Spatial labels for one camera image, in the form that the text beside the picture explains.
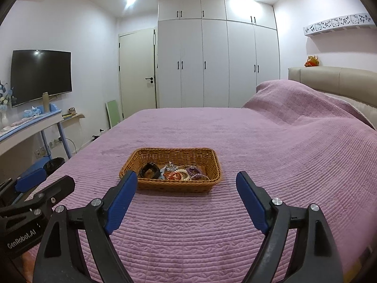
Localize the orange plush toy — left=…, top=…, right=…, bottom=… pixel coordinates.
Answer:
left=304, top=54, right=321, bottom=68

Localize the black wall television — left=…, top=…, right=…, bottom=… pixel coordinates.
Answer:
left=11, top=50, right=73, bottom=108

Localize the small wooden side shelf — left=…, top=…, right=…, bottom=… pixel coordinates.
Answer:
left=60, top=107, right=86, bottom=121

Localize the blue soft toy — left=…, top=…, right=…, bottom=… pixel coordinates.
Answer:
left=24, top=106, right=43, bottom=119

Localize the white wardrobe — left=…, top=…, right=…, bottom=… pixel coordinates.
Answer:
left=157, top=0, right=280, bottom=108

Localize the white desk with blue legs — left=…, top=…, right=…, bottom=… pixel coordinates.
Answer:
left=0, top=103, right=73, bottom=161

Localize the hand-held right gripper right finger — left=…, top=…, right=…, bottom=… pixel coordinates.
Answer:
left=236, top=170, right=345, bottom=283

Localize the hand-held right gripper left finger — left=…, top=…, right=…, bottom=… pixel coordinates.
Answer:
left=32, top=169, right=139, bottom=283

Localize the black bracelet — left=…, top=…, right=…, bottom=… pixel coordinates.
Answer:
left=139, top=162, right=161, bottom=180

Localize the black trash bin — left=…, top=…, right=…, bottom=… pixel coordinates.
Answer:
left=44, top=157, right=66, bottom=175

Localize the brown wicker basket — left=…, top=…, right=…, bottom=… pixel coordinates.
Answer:
left=119, top=147, right=222, bottom=193

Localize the beige padded headboard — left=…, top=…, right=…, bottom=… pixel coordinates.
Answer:
left=288, top=66, right=377, bottom=130

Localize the pink quilted bed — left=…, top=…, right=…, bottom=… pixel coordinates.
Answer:
left=25, top=79, right=377, bottom=283

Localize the vase with flowers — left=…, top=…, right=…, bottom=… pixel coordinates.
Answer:
left=0, top=80, right=14, bottom=132

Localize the white cutout wall shelf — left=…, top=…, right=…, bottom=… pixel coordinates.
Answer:
left=303, top=12, right=377, bottom=37

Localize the green board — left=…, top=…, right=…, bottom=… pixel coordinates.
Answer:
left=106, top=99, right=123, bottom=129

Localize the white door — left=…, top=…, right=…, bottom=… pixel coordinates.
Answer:
left=118, top=28, right=157, bottom=121

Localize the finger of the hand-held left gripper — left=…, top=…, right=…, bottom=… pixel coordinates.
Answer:
left=0, top=175, right=76, bottom=217
left=0, top=167, right=48, bottom=205

